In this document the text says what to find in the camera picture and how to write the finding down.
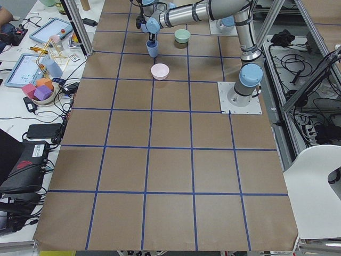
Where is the teach pendant far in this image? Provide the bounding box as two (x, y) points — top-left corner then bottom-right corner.
(29, 18), (73, 44)

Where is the aluminium frame post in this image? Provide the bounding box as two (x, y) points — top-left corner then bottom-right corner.
(61, 0), (93, 57)

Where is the teach pendant near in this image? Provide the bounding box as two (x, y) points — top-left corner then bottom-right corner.
(4, 53), (44, 88)

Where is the white chair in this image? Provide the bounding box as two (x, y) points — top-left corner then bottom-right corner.
(283, 145), (340, 239)

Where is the green bowl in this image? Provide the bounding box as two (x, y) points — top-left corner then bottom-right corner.
(174, 29), (191, 44)

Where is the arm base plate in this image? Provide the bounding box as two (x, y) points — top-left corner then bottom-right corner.
(217, 82), (262, 115)
(209, 16), (237, 37)

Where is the blue cup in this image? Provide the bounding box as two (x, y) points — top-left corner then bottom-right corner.
(146, 41), (158, 58)
(45, 59), (63, 78)

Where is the pale cup on desk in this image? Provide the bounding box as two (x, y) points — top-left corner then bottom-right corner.
(50, 35), (64, 52)

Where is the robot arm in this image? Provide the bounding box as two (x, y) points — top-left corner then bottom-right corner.
(136, 1), (263, 107)

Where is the gold wire rack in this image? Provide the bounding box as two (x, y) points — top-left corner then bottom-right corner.
(29, 39), (70, 78)

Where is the black cables bundle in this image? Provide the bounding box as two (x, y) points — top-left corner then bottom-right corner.
(269, 29), (341, 145)

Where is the beige bowl with blocks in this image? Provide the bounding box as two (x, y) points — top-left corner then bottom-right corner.
(33, 83), (56, 106)

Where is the blue cup on rack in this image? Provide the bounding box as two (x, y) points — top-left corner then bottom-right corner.
(45, 59), (63, 78)

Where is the black laptop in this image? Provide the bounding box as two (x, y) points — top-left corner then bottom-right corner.
(1, 130), (50, 194)

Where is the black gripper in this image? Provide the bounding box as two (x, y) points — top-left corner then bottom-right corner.
(149, 33), (156, 45)

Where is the teach pendant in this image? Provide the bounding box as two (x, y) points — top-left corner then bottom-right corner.
(29, 18), (73, 44)
(4, 53), (44, 88)

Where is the orange foam block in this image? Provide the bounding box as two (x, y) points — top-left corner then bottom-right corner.
(36, 78), (54, 90)

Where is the purple foam block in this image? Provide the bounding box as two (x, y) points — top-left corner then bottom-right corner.
(34, 85), (52, 101)

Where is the black power adapter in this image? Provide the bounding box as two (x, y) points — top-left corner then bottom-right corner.
(82, 18), (98, 27)

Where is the pink bowl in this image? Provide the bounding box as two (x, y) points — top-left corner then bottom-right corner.
(151, 63), (169, 81)

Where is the magenta foam block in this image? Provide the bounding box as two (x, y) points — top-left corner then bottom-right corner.
(21, 83), (37, 99)

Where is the black power brick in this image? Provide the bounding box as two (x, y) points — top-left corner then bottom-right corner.
(26, 123), (61, 139)

